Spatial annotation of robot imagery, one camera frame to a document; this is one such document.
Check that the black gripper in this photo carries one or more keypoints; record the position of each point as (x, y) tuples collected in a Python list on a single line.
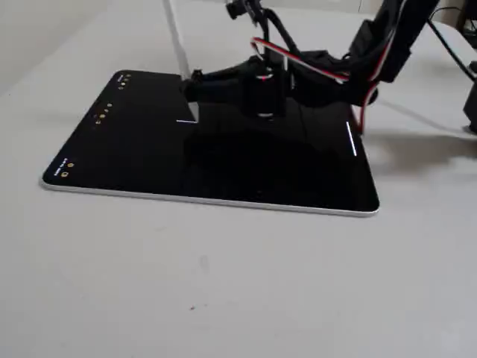
[(223, 76)]

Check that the white apple pencil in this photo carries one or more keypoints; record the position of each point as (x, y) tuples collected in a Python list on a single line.
[(178, 41)]

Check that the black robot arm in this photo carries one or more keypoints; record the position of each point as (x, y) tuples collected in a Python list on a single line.
[(391, 37)]

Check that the black screen silver ipad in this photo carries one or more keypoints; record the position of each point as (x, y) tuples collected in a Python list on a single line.
[(149, 156)]

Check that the black stand block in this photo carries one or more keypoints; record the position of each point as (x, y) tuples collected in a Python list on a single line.
[(471, 104)]

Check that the black background equipment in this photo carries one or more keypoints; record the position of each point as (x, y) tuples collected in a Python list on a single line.
[(470, 16)]

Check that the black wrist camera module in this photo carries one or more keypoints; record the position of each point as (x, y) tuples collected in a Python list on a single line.
[(240, 8)]

